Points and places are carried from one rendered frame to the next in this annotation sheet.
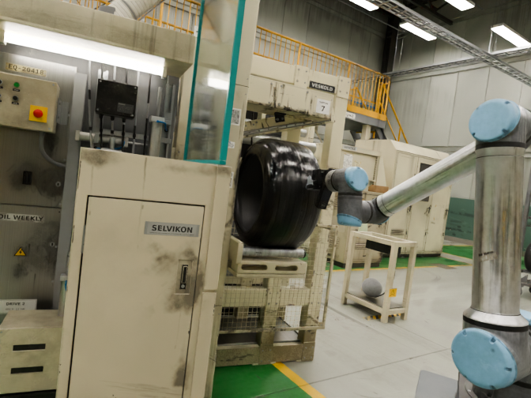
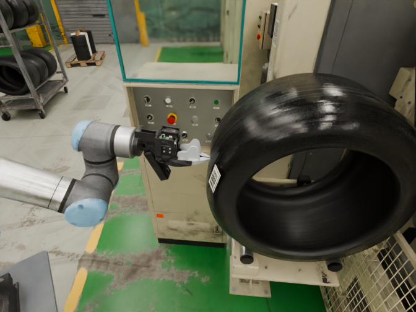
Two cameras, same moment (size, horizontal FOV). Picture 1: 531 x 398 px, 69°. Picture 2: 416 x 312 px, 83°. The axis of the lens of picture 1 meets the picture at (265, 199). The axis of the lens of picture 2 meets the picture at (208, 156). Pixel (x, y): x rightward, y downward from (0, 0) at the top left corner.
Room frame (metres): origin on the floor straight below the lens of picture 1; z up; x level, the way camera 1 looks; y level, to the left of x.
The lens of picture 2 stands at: (2.01, -0.66, 1.63)
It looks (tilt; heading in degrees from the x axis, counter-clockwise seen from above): 35 degrees down; 119
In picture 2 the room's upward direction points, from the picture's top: straight up
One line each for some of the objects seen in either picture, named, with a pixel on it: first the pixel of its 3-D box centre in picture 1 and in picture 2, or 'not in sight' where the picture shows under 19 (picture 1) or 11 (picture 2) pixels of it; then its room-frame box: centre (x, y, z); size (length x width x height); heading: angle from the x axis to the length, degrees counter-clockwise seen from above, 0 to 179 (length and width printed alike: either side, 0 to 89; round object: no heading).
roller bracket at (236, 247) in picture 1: (227, 244); (275, 188); (1.90, 0.16, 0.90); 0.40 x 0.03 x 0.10; 23
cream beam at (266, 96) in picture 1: (278, 99); not in sight; (2.29, 0.00, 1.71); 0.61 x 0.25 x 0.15; 113
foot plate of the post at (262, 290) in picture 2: not in sight; (249, 273); (1.85, 0.22, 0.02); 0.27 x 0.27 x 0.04; 23
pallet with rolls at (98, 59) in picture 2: not in sight; (83, 46); (-4.17, 3.73, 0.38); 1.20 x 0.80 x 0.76; 132
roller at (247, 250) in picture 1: (272, 252); (244, 218); (1.84, -0.06, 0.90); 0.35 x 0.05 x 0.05; 113
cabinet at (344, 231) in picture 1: (355, 227); not in sight; (6.48, -1.56, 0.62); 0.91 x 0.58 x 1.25; 124
